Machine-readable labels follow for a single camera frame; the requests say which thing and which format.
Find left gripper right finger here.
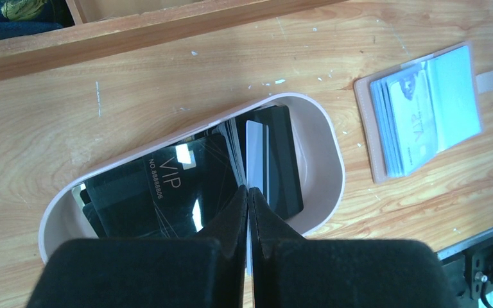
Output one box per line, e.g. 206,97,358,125
248,188,458,307

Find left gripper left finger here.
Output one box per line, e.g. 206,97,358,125
28,186,248,307

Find pink leather card holder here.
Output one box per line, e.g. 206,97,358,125
354,41,493,184

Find silver white credit card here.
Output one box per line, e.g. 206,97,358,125
386,69,438,175

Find pink oval tray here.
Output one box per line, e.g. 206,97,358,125
39,92,345,262

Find brown wooden divider tray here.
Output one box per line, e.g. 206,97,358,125
0,1,330,81

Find black flower cup front left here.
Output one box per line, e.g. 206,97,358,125
0,0,74,40

